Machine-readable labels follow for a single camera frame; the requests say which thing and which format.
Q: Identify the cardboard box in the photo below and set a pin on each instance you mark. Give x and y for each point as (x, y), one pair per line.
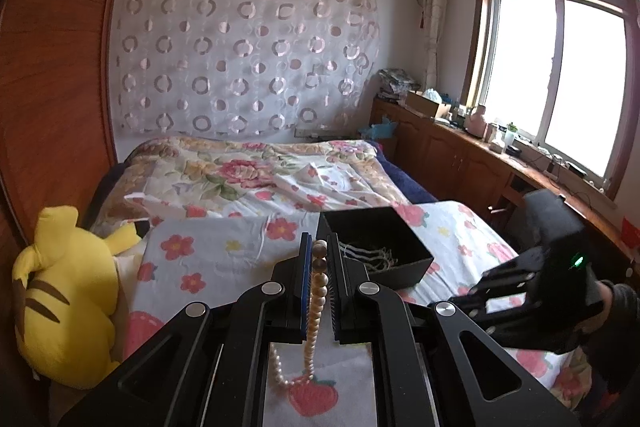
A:
(425, 104)

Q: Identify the blue bag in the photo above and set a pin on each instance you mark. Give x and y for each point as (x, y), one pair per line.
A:
(384, 128)

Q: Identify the white cup with green lid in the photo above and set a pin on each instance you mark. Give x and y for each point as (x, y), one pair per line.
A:
(509, 136)

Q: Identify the wooden window cabinet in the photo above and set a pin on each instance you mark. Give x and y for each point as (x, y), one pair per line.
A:
(450, 157)

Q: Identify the yellow plush toy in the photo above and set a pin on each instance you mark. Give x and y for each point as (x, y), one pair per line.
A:
(65, 297)

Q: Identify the wooden wardrobe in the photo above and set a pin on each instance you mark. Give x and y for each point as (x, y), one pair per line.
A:
(50, 82)

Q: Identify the pink bottle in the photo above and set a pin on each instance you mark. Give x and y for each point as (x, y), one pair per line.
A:
(476, 122)

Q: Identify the floral quilt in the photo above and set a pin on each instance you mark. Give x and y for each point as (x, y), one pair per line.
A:
(240, 172)

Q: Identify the beige curtain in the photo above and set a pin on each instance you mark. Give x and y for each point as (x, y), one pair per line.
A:
(434, 17)

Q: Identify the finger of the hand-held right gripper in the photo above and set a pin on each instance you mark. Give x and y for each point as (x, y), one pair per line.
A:
(505, 322)
(505, 274)

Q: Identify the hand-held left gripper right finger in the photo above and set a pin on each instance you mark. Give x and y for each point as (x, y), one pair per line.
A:
(337, 287)

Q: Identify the person's right forearm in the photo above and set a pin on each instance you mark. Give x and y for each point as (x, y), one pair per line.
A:
(617, 337)

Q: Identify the flower print bedsheet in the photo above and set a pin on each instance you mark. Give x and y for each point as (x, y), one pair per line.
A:
(210, 252)

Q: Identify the red sticker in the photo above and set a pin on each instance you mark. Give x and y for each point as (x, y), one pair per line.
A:
(631, 233)

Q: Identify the wooden framed window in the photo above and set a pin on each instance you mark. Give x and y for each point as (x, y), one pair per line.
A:
(560, 72)

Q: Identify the dark blue blanket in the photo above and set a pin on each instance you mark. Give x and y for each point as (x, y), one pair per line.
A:
(405, 179)

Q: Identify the black box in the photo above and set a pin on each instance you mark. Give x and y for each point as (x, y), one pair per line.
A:
(400, 267)

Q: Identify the pile of printed cloths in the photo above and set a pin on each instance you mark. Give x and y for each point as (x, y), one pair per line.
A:
(397, 83)

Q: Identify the circle patterned wall cloth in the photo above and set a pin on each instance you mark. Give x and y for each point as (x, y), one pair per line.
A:
(240, 52)

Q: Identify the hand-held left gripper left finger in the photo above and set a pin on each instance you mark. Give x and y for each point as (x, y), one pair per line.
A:
(303, 279)

